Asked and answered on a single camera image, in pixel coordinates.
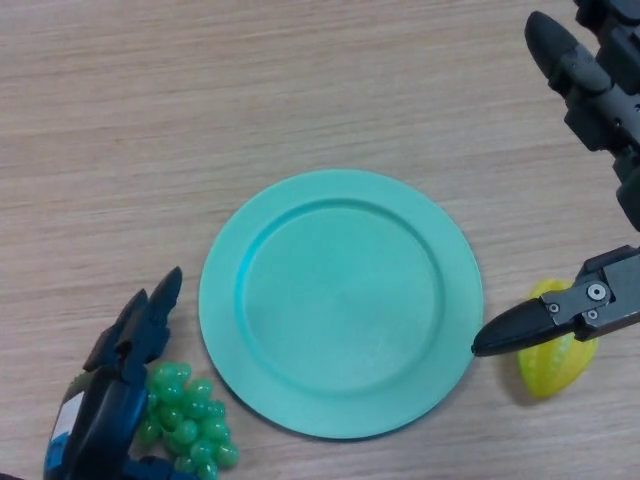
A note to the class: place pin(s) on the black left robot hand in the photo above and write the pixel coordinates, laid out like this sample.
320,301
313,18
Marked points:
100,425

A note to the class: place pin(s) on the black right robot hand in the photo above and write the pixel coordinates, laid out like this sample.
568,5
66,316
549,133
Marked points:
595,110

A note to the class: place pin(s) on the green grapes bunch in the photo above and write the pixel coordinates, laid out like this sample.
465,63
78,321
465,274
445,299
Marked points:
195,425

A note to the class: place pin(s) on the round green plate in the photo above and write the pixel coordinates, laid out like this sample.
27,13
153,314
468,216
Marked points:
340,305

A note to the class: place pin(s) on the yellow starfruit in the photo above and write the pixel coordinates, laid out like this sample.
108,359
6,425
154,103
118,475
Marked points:
555,370

